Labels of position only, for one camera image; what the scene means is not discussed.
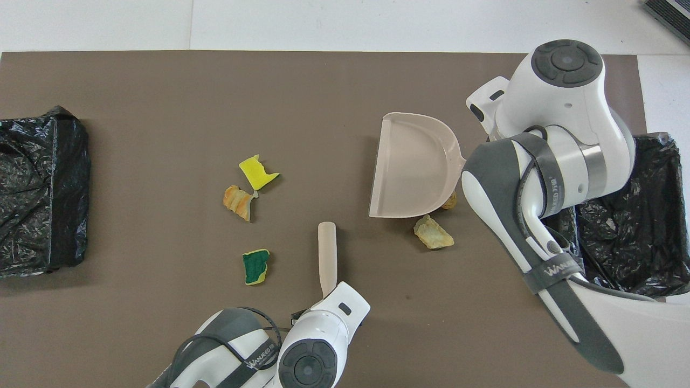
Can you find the brown sponge chunk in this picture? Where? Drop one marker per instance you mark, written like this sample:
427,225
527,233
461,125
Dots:
450,201

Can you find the orange and cream sponge scrap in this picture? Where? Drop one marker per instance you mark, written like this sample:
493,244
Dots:
237,199

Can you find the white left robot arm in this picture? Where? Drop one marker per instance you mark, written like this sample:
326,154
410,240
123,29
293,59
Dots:
318,334

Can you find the beige plastic dustpan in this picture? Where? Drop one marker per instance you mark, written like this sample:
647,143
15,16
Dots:
415,167

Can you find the notched yellow sponge piece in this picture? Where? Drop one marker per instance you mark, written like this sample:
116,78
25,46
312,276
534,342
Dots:
256,172

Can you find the pale yellow-green sponge chunk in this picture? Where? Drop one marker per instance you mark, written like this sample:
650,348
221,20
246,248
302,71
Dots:
434,233

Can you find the bin with black bag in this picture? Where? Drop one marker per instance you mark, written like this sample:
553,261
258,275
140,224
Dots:
636,231
32,188

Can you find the brown table mat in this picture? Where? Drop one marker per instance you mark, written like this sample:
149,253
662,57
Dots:
161,108

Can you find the green and yellow sponge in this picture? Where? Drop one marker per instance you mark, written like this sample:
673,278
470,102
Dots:
253,267

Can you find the beige hand brush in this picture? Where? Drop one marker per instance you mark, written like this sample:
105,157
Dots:
327,253

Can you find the dark grey slatted object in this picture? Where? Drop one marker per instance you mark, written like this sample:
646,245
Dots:
671,13

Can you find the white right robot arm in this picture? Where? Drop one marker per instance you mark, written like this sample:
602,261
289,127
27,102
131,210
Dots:
560,134

